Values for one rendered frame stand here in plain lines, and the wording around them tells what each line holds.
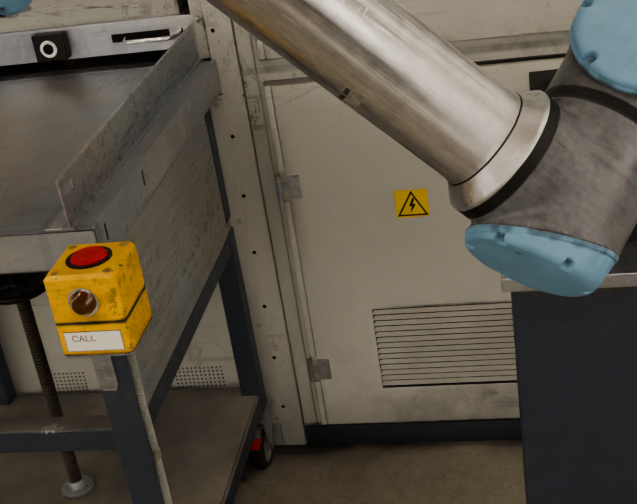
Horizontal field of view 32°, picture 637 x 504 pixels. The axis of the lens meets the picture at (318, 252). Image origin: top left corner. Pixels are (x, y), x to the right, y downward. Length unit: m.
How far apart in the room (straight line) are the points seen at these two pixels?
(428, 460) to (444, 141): 1.27
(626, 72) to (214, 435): 1.25
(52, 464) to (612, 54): 1.41
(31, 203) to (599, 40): 0.78
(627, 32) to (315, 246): 1.04
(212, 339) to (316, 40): 1.28
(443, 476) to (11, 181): 1.06
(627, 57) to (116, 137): 0.74
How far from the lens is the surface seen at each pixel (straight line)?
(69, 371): 2.42
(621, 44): 1.19
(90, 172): 1.51
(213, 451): 2.13
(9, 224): 1.50
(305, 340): 2.24
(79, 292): 1.18
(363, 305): 2.16
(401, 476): 2.27
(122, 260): 1.19
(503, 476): 2.24
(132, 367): 1.28
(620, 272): 1.35
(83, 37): 2.12
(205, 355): 2.30
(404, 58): 1.08
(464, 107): 1.10
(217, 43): 2.01
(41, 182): 1.61
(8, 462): 2.27
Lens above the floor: 1.40
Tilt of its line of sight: 26 degrees down
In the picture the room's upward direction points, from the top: 9 degrees counter-clockwise
